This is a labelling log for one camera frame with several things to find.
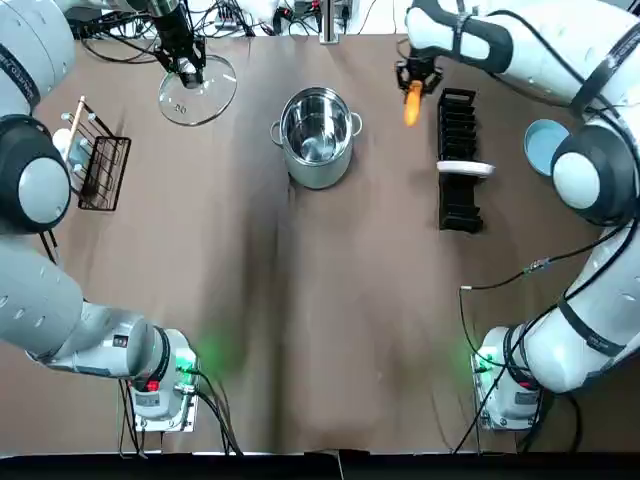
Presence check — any white plate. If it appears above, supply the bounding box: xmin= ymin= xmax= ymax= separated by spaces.
xmin=435 ymin=159 xmax=498 ymax=178

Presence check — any black dish rack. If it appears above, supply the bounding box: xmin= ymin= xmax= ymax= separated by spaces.
xmin=436 ymin=87 xmax=484 ymax=234

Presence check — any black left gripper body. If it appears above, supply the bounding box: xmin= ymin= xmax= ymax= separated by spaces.
xmin=149 ymin=0 xmax=206 ymax=71

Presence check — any stainless steel pot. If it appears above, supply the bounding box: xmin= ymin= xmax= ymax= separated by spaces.
xmin=270 ymin=86 xmax=364 ymax=191

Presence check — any light blue plate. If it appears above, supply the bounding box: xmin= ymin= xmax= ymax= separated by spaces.
xmin=523 ymin=118 xmax=572 ymax=177

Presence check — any aluminium camera post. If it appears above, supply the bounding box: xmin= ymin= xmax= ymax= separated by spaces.
xmin=319 ymin=0 xmax=347 ymax=45

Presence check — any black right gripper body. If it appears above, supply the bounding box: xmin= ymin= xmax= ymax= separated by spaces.
xmin=397 ymin=54 xmax=444 ymax=81

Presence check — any glass pot lid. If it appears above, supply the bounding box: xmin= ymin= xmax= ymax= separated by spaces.
xmin=158 ymin=53 xmax=238 ymax=127

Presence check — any black wire cup rack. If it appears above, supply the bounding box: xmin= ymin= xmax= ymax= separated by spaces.
xmin=62 ymin=96 xmax=133 ymax=212

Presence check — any orange corn cob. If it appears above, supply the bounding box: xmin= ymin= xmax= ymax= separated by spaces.
xmin=403 ymin=79 xmax=424 ymax=128

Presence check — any grey multiport hub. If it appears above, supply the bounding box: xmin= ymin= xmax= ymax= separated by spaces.
xmin=215 ymin=4 xmax=254 ymax=31

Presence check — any black cable with white tip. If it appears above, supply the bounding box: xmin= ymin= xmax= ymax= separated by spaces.
xmin=458 ymin=256 xmax=552 ymax=351

